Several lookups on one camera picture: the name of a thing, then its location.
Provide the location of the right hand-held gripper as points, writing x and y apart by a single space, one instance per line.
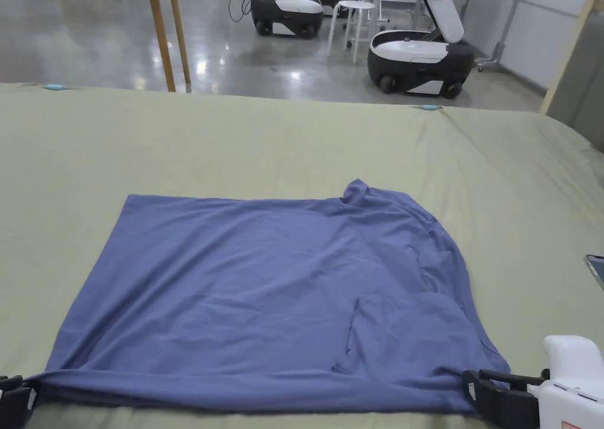
573 382

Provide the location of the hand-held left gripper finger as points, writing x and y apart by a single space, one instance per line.
10 380
16 400

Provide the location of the blue shirt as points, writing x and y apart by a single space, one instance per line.
245 297

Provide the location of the phone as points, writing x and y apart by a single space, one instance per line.
597 271

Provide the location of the light blue sheet clip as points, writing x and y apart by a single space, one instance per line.
55 87
432 107

